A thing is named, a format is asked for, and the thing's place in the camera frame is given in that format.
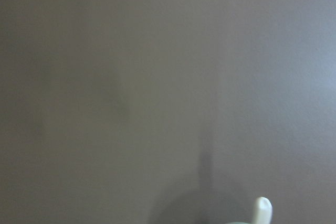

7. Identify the white ceramic spoon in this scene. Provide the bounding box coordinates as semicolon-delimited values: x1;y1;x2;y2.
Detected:
251;197;272;224

